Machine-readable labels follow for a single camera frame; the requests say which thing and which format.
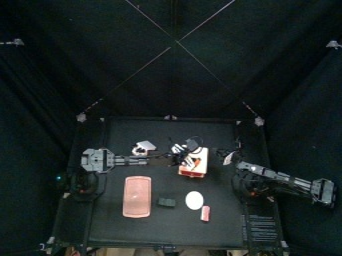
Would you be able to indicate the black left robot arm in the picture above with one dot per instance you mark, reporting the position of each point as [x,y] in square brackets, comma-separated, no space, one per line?
[120,161]

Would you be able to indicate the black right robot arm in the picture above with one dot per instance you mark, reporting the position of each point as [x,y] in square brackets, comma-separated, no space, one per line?
[285,181]

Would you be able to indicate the wooden box with red drawer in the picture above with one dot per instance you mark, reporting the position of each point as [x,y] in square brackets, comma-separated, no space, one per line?
[202,170]

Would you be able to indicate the white round plate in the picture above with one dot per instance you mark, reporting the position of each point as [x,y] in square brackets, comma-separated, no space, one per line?
[194,200]

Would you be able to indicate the red and white toy block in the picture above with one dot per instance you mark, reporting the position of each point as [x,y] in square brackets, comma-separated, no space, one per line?
[205,213]

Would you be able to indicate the pink plastic tray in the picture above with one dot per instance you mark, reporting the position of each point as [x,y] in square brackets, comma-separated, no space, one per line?
[137,196]

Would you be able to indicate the white printed label sticker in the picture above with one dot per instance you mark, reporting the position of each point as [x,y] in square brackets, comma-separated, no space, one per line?
[261,227]

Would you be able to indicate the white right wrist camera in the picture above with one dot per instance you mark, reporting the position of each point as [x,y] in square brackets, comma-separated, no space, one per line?
[229,157]

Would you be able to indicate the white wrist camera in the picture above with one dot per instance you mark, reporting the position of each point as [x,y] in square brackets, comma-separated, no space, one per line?
[145,146]
[229,157]

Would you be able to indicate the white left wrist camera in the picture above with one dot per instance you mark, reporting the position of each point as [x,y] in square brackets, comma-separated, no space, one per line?
[145,146]

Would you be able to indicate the grey metal frame bracket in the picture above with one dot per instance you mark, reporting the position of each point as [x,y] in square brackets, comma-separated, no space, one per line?
[258,121]
[80,117]
[16,42]
[170,117]
[333,44]

